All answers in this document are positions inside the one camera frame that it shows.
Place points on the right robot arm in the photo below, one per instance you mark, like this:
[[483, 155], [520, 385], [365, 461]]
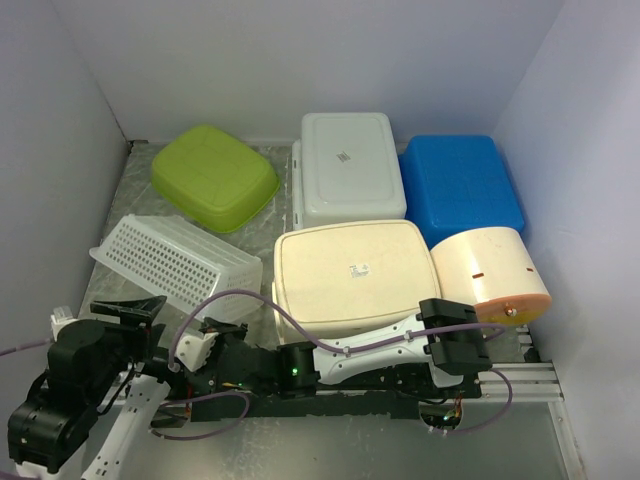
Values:
[[444, 336]]

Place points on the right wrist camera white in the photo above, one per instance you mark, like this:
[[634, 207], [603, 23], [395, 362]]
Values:
[[193, 350]]

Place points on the green basket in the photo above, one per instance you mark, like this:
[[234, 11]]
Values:
[[214, 178]]

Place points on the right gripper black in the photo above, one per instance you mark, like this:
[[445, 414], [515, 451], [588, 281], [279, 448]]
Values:
[[226, 331]]

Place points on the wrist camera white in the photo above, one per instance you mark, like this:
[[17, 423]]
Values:
[[193, 350], [60, 318]]

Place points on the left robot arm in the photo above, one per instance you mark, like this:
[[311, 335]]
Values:
[[83, 362]]

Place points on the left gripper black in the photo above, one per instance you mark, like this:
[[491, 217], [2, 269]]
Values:
[[143, 337]]

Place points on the blue plastic container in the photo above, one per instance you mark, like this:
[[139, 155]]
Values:
[[455, 183]]

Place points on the white basket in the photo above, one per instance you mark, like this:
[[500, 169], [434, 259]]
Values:
[[167, 255]]

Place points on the aluminium rail frame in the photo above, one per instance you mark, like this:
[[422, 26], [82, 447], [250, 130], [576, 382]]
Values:
[[533, 440]]

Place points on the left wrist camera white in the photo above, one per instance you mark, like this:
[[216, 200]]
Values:
[[60, 318]]

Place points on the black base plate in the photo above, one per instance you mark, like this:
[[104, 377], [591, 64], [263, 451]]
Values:
[[394, 391]]

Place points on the cream perforated laundry basket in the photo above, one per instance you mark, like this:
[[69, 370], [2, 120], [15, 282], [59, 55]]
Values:
[[343, 279]]

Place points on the large white plastic container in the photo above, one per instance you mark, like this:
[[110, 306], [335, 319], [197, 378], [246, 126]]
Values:
[[345, 169]]

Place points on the cream cylindrical stool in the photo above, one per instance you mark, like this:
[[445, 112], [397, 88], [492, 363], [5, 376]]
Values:
[[491, 270]]

